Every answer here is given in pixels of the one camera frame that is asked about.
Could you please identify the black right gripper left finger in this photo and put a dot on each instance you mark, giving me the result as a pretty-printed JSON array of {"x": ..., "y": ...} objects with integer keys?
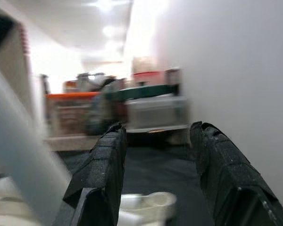
[{"x": 101, "y": 164}]

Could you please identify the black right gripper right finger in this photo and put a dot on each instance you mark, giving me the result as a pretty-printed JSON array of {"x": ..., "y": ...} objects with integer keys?
[{"x": 226, "y": 179}]

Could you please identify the white plastic table leg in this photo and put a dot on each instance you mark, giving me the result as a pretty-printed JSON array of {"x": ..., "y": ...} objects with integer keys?
[{"x": 21, "y": 141}]

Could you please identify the black tablecloth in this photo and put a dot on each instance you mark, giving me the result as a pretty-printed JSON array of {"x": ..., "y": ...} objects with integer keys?
[{"x": 155, "y": 169}]

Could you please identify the dark bag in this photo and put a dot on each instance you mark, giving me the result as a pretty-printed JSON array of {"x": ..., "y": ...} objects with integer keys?
[{"x": 103, "y": 106}]

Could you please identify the orange lid storage box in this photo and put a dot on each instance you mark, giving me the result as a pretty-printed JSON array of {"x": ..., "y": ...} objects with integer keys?
[{"x": 68, "y": 113}]

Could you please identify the white plastic table top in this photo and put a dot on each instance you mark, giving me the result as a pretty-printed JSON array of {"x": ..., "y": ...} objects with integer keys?
[{"x": 155, "y": 200}]

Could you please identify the clear plastic storage box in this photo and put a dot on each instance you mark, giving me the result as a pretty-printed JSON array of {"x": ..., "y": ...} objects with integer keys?
[{"x": 155, "y": 113}]

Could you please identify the green plastic lid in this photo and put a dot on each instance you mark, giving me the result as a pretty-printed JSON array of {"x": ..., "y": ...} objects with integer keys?
[{"x": 143, "y": 91}]

